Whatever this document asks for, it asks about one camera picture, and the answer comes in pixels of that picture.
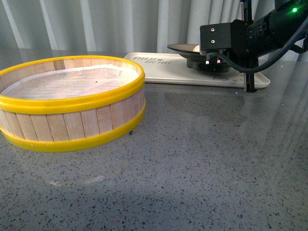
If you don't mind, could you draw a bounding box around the white steamer liner cloth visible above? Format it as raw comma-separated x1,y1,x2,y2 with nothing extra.
1,64,139,100

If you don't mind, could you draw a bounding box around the white rectangular tray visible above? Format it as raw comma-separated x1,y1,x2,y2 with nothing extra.
123,52,271,89

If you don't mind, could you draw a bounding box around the black cable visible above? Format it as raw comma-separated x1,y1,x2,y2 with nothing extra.
216,16,308,74

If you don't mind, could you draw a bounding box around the beige plate with black rim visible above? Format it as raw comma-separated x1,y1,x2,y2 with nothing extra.
167,44,231,73

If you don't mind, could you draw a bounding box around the grey pleated curtain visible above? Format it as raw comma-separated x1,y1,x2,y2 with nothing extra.
0,0,242,53

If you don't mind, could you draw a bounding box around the white steamed bun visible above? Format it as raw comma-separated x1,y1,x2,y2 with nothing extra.
193,45,200,52

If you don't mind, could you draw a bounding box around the yellow rimmed bamboo steamer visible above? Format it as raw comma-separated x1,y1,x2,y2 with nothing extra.
0,55,146,152

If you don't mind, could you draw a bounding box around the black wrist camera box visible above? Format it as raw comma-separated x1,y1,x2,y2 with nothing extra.
199,23,231,51

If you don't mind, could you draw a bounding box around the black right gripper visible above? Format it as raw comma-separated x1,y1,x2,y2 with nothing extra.
230,0,258,93

